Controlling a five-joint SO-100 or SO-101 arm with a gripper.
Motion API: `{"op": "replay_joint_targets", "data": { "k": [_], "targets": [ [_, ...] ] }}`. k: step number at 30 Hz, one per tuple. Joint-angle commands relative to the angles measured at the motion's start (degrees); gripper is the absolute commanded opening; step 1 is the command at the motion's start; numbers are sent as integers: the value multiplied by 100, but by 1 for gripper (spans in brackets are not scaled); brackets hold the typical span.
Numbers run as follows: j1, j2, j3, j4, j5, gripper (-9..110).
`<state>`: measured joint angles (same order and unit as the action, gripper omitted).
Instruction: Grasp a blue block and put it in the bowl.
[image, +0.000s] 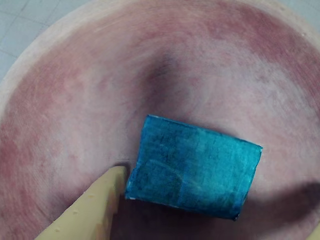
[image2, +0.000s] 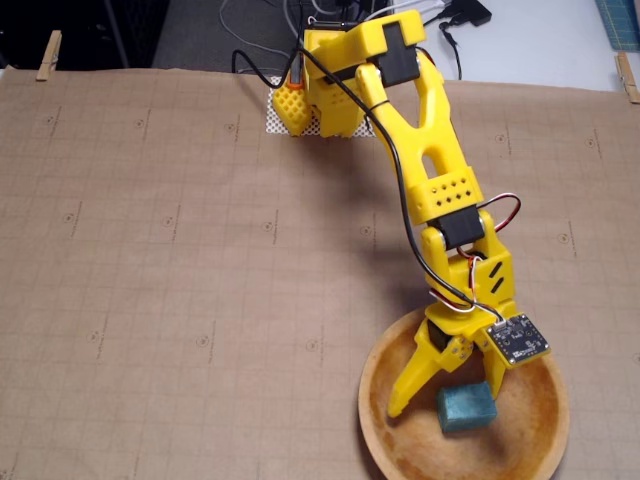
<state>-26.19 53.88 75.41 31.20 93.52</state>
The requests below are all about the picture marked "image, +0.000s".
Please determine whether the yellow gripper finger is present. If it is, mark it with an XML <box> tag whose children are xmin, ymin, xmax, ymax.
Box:
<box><xmin>37</xmin><ymin>165</ymin><xmax>126</xmax><ymax>240</ymax></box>

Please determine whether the blue block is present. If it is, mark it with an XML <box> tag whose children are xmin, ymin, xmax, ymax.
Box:
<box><xmin>124</xmin><ymin>114</ymin><xmax>264</xmax><ymax>222</ymax></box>

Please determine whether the round wooden bowl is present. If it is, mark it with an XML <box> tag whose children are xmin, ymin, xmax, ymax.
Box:
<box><xmin>0</xmin><ymin>0</ymin><xmax>320</xmax><ymax>240</ymax></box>

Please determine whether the brown gridded wrapping paper sheet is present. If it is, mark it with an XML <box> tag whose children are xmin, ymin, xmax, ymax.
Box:
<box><xmin>0</xmin><ymin>0</ymin><xmax>76</xmax><ymax>84</ymax></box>

